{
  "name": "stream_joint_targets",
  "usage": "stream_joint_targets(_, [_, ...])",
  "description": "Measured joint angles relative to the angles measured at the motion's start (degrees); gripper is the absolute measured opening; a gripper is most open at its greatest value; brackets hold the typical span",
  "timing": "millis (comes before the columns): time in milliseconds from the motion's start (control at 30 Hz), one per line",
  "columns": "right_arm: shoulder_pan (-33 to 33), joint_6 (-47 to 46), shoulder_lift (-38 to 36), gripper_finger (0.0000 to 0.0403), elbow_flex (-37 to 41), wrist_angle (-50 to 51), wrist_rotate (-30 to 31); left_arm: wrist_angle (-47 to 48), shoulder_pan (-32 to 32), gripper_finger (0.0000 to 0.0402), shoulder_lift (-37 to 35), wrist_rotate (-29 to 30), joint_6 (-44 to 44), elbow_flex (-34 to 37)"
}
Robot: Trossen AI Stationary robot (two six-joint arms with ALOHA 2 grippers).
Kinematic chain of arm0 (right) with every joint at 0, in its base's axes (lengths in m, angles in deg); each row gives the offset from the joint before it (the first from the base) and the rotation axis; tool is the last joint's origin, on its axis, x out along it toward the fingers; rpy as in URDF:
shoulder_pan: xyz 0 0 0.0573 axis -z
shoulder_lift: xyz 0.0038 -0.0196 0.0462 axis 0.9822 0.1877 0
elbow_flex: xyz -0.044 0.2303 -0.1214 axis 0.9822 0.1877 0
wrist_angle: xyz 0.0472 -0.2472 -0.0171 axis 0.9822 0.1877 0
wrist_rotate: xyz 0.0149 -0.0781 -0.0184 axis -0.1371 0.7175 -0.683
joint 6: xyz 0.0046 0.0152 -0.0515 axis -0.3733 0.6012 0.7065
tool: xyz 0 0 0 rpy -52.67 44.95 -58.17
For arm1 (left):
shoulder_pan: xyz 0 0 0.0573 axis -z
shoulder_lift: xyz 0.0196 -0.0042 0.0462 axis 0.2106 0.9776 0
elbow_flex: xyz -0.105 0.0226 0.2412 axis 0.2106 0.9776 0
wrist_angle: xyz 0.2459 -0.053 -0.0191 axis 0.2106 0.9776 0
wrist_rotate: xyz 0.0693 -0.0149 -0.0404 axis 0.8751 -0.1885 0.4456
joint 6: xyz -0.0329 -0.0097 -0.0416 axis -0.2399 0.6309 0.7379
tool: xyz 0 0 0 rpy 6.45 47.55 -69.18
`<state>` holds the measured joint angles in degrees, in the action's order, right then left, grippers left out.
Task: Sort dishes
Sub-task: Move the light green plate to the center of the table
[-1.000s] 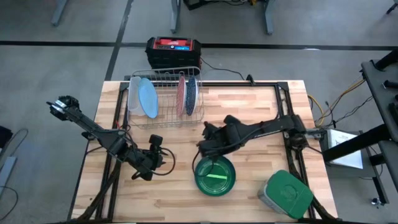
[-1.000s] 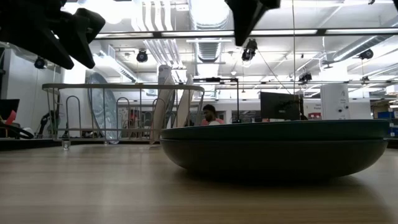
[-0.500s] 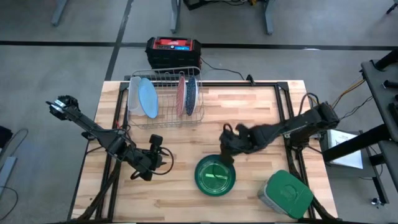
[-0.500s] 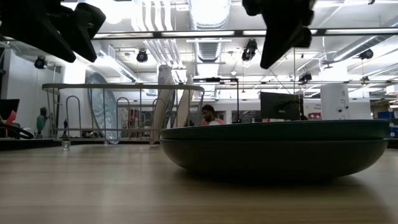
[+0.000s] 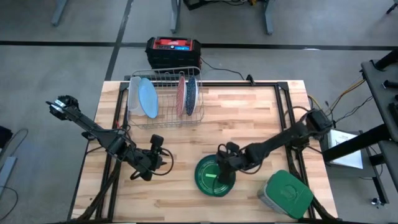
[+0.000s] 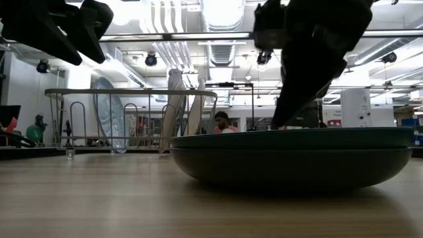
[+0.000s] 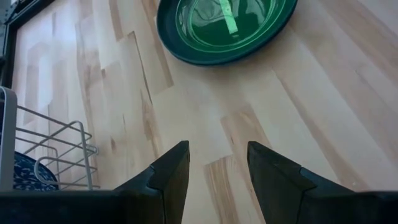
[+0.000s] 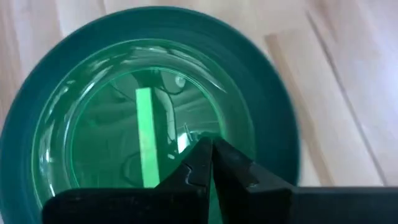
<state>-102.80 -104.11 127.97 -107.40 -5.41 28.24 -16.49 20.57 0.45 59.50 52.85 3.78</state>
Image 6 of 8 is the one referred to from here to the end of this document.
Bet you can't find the dark flat screen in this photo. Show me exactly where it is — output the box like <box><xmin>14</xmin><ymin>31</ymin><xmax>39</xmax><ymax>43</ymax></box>
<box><xmin>0</xmin><ymin>104</ymin><xmax>22</xmax><ymax>128</ymax></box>

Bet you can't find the light blue geometric plate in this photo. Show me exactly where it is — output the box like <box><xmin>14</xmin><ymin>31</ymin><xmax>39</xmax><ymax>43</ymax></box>
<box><xmin>93</xmin><ymin>76</ymin><xmax>128</xmax><ymax>153</ymax></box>

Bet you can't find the black computer monitor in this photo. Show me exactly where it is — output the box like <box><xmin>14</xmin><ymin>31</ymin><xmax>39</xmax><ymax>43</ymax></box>
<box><xmin>284</xmin><ymin>99</ymin><xmax>321</xmax><ymax>130</ymax></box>

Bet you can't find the dark green plate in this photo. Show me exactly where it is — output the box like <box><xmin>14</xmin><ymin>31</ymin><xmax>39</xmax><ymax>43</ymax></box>
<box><xmin>169</xmin><ymin>147</ymin><xmax>414</xmax><ymax>192</ymax></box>
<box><xmin>170</xmin><ymin>126</ymin><xmax>415</xmax><ymax>150</ymax></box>

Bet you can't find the black hanging camera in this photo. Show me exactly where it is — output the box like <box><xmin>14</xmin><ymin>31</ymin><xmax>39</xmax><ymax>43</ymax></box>
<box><xmin>35</xmin><ymin>58</ymin><xmax>51</xmax><ymax>75</ymax></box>
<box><xmin>381</xmin><ymin>52</ymin><xmax>398</xmax><ymax>65</ymax></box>
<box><xmin>256</xmin><ymin>49</ymin><xmax>275</xmax><ymax>66</ymax></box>
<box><xmin>144</xmin><ymin>52</ymin><xmax>159</xmax><ymax>67</ymax></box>

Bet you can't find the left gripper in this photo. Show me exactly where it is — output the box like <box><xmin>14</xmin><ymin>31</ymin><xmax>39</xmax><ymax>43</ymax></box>
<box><xmin>0</xmin><ymin>0</ymin><xmax>115</xmax><ymax>66</ymax></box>

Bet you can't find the white cabinet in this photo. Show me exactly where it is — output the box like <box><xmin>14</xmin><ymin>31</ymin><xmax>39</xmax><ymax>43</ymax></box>
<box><xmin>340</xmin><ymin>88</ymin><xmax>375</xmax><ymax>128</ymax></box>

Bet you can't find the person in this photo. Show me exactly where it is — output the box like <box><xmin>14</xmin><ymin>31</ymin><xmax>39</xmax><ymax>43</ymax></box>
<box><xmin>25</xmin><ymin>113</ymin><xmax>48</xmax><ymax>145</ymax></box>
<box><xmin>213</xmin><ymin>110</ymin><xmax>239</xmax><ymax>134</ymax></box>

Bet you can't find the white wire dish rack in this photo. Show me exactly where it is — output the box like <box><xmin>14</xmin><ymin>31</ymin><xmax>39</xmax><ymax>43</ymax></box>
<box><xmin>44</xmin><ymin>88</ymin><xmax>219</xmax><ymax>161</ymax></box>

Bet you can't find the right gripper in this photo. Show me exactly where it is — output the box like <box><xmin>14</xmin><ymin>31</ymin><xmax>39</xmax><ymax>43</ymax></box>
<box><xmin>270</xmin><ymin>0</ymin><xmax>374</xmax><ymax>129</ymax></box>

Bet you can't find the small red object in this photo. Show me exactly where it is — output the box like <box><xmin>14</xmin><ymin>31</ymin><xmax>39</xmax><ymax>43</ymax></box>
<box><xmin>3</xmin><ymin>116</ymin><xmax>19</xmax><ymax>134</ymax></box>

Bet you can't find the red patterned plate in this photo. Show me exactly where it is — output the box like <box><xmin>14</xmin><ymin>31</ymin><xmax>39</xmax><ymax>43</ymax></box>
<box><xmin>159</xmin><ymin>68</ymin><xmax>188</xmax><ymax>153</ymax></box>

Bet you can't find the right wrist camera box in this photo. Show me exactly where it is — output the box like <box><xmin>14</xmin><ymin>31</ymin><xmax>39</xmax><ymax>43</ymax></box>
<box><xmin>253</xmin><ymin>1</ymin><xmax>287</xmax><ymax>51</ymax></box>

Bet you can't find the long white light bar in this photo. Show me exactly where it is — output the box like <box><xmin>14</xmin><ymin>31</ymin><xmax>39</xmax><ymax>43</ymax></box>
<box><xmin>98</xmin><ymin>30</ymin><xmax>423</xmax><ymax>43</ymax></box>

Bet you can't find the silver air duct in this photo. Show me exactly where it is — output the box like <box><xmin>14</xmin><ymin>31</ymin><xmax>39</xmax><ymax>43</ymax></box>
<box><xmin>200</xmin><ymin>0</ymin><xmax>247</xmax><ymax>67</ymax></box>

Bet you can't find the dark blue floral plate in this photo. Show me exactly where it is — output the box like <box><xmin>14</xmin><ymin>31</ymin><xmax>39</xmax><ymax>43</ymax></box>
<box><xmin>186</xmin><ymin>79</ymin><xmax>208</xmax><ymax>136</ymax></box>

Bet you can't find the black stand frame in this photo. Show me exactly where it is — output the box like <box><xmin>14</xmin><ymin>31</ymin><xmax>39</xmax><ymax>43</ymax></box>
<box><xmin>204</xmin><ymin>82</ymin><xmax>256</xmax><ymax>132</ymax></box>

